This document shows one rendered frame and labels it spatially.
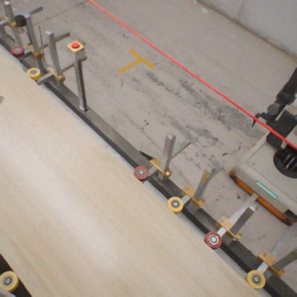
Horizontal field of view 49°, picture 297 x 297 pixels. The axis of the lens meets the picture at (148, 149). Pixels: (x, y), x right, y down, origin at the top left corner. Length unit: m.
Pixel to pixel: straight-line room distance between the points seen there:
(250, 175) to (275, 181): 0.19
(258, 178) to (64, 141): 1.51
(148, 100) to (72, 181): 1.74
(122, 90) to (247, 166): 1.48
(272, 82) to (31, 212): 2.92
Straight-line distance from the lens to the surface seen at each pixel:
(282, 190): 2.67
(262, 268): 1.75
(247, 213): 1.55
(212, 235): 1.65
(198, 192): 1.71
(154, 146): 2.94
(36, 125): 1.97
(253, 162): 2.71
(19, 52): 2.44
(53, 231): 1.64
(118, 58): 3.71
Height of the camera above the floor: 2.41
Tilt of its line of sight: 56 degrees down
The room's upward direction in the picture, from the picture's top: 7 degrees clockwise
